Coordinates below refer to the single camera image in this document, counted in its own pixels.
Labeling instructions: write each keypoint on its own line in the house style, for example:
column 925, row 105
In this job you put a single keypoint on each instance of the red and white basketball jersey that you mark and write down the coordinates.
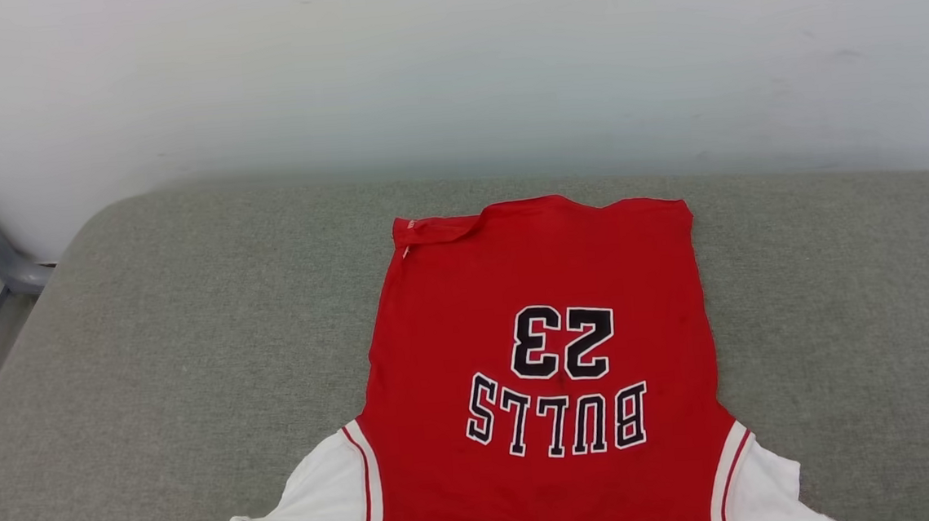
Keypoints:
column 532, row 288

